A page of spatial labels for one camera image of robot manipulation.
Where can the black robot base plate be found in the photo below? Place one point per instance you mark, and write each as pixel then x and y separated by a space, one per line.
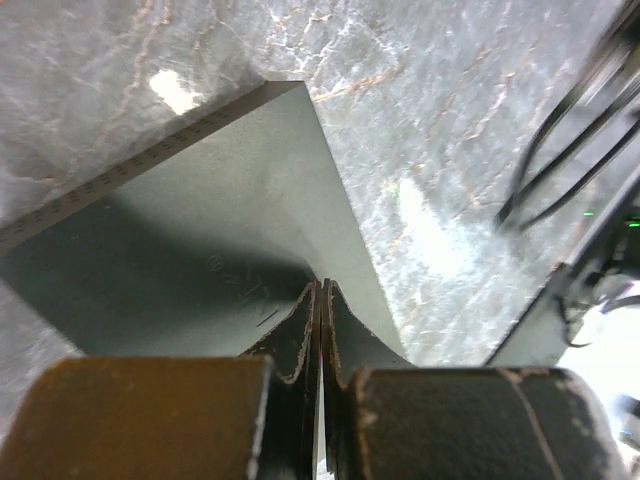
pixel 611 246

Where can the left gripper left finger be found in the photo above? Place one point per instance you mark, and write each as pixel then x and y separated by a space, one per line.
pixel 253 416

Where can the black TP-Link network switch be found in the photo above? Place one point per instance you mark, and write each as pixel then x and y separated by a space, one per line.
pixel 202 243

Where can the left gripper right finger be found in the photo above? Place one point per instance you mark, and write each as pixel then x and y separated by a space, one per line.
pixel 386 418

